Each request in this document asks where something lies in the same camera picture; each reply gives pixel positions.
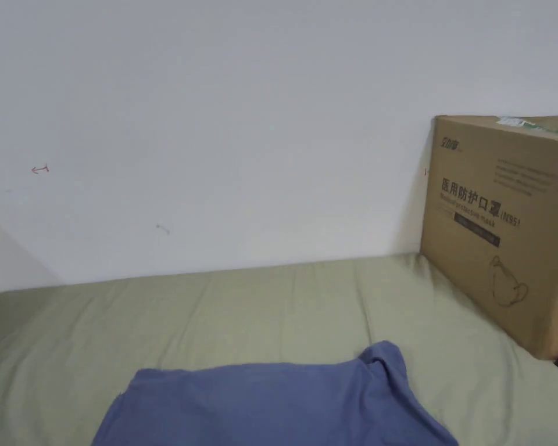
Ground bed with pale green sheet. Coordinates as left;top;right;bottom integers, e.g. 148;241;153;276
0;252;558;446

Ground blue shirt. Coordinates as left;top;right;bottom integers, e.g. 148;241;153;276
89;341;460;446

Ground brown cardboard carton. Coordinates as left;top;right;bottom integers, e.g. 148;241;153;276
420;113;558;361

